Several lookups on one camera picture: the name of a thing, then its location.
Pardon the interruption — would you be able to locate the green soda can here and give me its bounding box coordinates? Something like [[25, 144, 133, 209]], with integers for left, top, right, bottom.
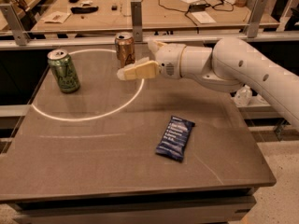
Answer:
[[48, 49, 80, 93]]

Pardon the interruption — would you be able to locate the metal bracket middle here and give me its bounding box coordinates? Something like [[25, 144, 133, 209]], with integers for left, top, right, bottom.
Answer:
[[131, 0, 143, 42]]

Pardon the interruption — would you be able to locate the clear sanitizer bottle left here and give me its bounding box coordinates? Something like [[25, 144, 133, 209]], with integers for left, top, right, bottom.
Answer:
[[234, 85, 252, 106]]

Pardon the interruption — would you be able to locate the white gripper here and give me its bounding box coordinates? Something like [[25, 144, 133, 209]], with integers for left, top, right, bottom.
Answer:
[[117, 40, 186, 80]]

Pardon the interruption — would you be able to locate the small black block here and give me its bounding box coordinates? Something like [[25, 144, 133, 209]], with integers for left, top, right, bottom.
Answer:
[[111, 5, 118, 10]]

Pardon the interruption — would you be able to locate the black tool on desk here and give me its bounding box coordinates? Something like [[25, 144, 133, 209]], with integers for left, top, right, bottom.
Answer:
[[71, 6, 99, 14]]

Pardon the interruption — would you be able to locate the metal bracket left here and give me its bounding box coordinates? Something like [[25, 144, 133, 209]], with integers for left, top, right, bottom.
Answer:
[[0, 4, 30, 46]]

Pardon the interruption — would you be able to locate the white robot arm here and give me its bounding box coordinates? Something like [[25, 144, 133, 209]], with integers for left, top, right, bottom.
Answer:
[[117, 37, 299, 130]]

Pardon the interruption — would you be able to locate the blue snack bar wrapper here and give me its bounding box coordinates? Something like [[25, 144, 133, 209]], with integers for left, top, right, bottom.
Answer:
[[155, 116, 195, 161]]

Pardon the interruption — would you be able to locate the black power adapter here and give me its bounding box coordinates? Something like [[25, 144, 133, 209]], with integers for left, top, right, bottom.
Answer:
[[189, 3, 210, 12]]

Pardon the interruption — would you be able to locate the white card on desk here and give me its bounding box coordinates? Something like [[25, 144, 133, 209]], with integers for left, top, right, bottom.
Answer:
[[192, 11, 216, 24]]

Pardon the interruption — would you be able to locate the wooden background desk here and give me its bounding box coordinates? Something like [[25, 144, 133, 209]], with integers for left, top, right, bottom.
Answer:
[[30, 0, 279, 35]]

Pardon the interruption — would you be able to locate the metal rail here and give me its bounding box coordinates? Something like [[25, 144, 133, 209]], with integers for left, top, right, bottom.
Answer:
[[0, 31, 299, 50]]

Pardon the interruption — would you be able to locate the metal bracket right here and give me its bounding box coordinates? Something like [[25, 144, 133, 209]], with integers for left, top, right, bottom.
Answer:
[[244, 0, 268, 38]]

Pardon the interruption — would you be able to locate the beige envelope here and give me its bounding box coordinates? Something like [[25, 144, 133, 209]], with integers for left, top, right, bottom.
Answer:
[[42, 11, 70, 24]]

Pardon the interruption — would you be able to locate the orange soda can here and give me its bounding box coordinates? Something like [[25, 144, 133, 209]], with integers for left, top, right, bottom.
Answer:
[[115, 32, 135, 68]]

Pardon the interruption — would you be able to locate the metal bracket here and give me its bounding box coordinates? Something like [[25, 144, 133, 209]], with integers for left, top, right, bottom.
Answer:
[[244, 0, 268, 38], [131, 0, 143, 42], [0, 4, 30, 46]]

